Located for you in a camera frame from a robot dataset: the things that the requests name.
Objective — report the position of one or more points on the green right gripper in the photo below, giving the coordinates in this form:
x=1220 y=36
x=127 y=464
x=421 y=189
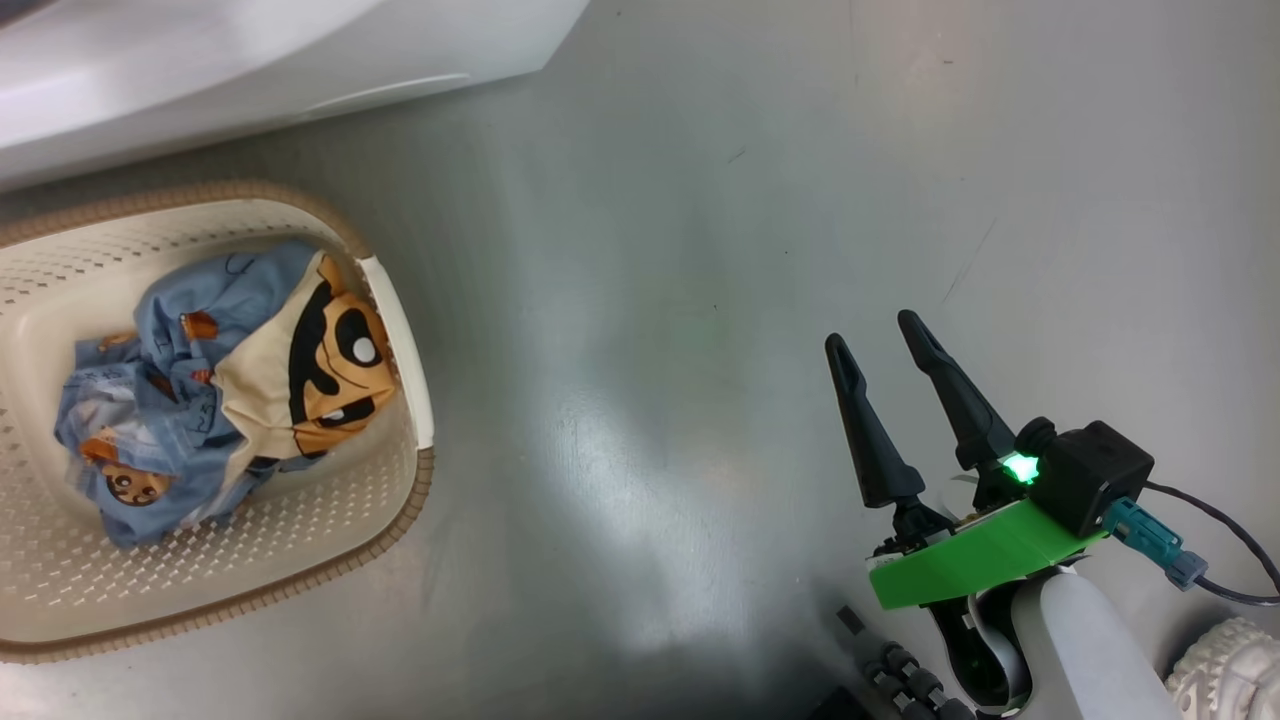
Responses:
x=980 y=555

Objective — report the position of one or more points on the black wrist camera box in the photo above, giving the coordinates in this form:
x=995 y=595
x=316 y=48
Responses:
x=1095 y=475

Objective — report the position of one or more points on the cream garment with orange print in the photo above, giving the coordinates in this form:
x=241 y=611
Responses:
x=250 y=390

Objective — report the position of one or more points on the cream perforated laundry basket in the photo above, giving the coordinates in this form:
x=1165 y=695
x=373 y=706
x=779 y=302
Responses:
x=330 y=540

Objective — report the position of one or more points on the white textured rounded object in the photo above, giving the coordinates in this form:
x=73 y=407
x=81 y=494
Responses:
x=1230 y=670

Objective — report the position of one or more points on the white front-load washing machine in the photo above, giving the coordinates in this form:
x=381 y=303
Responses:
x=200 y=60

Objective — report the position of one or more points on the blue printed garment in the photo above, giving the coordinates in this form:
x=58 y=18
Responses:
x=180 y=400

